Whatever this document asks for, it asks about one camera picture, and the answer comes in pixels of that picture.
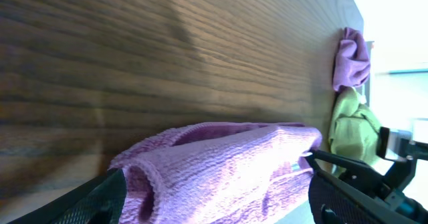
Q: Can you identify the pink purple cloth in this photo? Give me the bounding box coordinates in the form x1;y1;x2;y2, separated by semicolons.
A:
110;122;322;223

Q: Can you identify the crumpled green cloth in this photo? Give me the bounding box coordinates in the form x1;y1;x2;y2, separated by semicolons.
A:
328;87;381;166

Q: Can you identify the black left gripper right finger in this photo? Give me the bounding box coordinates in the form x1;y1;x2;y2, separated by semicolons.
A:
308;173;415;224

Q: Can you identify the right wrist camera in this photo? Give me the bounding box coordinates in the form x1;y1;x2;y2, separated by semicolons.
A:
376;118;427;162

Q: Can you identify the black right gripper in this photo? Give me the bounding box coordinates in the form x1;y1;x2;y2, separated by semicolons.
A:
306;149;427;224

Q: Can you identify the crumpled purple cloth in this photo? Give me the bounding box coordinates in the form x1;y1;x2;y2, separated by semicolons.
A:
332;27;370;92

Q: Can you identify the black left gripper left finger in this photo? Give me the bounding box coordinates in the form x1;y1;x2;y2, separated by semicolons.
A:
8;169;127;224

